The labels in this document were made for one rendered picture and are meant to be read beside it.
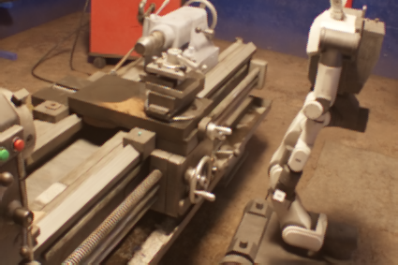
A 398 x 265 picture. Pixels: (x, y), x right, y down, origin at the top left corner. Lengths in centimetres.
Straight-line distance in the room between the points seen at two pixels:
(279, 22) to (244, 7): 45
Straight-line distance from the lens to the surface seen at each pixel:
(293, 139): 228
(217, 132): 206
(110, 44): 494
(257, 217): 275
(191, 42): 266
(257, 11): 595
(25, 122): 154
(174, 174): 202
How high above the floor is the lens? 185
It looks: 26 degrees down
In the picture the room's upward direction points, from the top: 6 degrees clockwise
